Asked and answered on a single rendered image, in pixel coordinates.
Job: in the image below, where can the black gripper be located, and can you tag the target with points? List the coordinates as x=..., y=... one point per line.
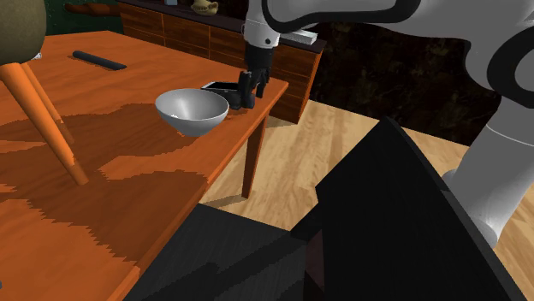
x=258, y=58

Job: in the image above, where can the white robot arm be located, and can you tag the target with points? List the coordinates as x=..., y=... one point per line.
x=492, y=175

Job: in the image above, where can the black flat box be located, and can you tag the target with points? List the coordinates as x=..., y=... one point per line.
x=223, y=88

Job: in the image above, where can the grey bowl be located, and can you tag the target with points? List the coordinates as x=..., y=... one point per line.
x=192, y=110

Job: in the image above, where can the brown wooden sideboard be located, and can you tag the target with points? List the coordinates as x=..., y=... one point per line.
x=187, y=35

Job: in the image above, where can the black remote control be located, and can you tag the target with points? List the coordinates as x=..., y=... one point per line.
x=99, y=60

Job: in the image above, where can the dark robot stand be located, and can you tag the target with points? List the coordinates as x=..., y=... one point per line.
x=375, y=233

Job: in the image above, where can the orange wooden table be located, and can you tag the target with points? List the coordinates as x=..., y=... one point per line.
x=104, y=216

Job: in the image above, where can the olive lamp with wooden legs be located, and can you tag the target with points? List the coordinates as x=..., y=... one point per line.
x=18, y=25

